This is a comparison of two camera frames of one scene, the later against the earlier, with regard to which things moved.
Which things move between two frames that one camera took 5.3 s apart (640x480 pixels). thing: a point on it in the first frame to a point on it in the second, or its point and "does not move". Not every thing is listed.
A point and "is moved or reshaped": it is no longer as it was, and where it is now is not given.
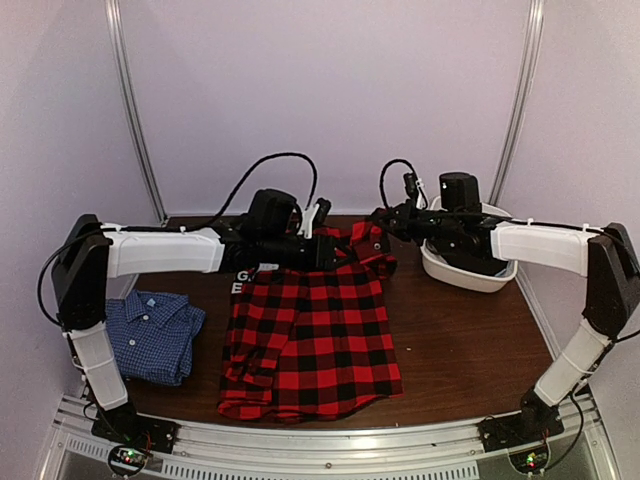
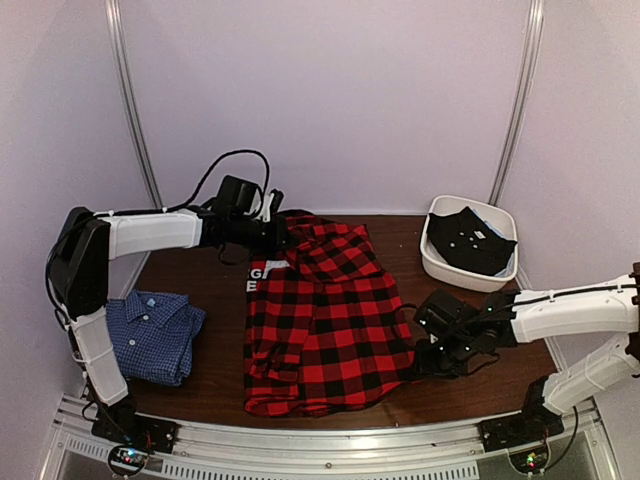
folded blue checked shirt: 152,335 does not move
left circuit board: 127,459 does not move
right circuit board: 531,461 does not move
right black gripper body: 420,228 to 448,360
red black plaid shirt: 306,344 is moved or reshaped
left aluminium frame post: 116,27 does not move
